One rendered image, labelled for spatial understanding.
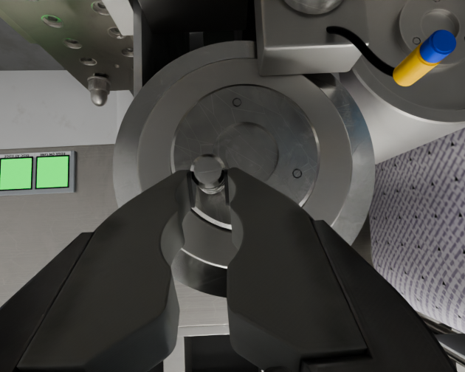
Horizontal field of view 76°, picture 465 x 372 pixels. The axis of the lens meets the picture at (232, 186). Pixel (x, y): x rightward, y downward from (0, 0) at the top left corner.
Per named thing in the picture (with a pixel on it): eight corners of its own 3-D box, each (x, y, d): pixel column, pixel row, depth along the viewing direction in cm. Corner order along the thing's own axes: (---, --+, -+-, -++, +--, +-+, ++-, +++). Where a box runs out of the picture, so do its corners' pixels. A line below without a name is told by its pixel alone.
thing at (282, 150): (353, 165, 15) (234, 263, 14) (338, 172, 17) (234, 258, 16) (255, 54, 15) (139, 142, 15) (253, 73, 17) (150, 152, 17)
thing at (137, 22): (139, -167, 20) (142, 96, 18) (189, 43, 43) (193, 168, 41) (131, -167, 20) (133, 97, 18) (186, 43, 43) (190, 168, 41)
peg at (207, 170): (195, 192, 12) (185, 158, 12) (201, 198, 14) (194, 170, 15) (229, 182, 12) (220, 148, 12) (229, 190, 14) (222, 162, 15)
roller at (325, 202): (339, 50, 17) (366, 261, 15) (274, 155, 42) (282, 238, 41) (133, 63, 16) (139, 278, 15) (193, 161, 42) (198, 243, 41)
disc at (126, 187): (359, 31, 18) (393, 288, 16) (355, 36, 18) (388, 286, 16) (108, 47, 18) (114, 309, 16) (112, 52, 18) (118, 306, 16)
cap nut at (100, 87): (105, 75, 49) (105, 101, 49) (114, 85, 53) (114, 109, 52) (83, 76, 49) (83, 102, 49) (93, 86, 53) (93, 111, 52)
